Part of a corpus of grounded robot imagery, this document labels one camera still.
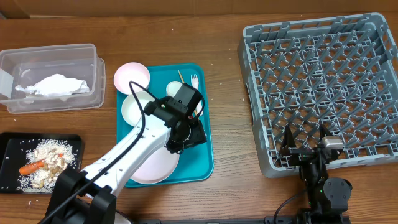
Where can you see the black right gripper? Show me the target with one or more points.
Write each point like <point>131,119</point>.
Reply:
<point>302,154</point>

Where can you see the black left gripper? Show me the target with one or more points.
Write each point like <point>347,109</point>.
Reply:
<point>199,136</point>

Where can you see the white cup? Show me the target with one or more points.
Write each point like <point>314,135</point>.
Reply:
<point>172,88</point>

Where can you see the light green bowl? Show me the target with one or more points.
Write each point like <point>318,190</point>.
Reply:
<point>130,110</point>

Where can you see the white napkin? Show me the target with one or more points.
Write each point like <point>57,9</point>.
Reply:
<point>53,86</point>

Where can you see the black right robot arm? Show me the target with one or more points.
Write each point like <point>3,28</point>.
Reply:
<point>327,196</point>

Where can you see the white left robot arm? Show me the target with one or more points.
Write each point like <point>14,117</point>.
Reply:
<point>90,196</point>

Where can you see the peanuts and rice waste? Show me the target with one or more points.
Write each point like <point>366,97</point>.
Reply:
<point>57,156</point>

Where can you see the black waste tray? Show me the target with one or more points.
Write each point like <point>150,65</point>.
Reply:
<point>14,150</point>

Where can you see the teal tray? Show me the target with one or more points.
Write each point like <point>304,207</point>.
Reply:
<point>195,163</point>

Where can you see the pink plate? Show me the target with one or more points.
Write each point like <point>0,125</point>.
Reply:
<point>159,166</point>

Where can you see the white plastic fork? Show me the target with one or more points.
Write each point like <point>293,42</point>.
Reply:
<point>195,84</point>

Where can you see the wooden chopstick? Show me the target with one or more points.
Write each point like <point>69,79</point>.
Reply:
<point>180,75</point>

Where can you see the grey dish rack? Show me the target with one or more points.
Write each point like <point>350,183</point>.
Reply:
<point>340,72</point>

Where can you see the pink bowl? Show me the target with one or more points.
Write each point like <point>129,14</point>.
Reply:
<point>132,71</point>

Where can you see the orange carrot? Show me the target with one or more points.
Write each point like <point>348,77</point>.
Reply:
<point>31,168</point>

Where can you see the clear plastic bin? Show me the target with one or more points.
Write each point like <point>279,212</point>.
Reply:
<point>27,66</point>

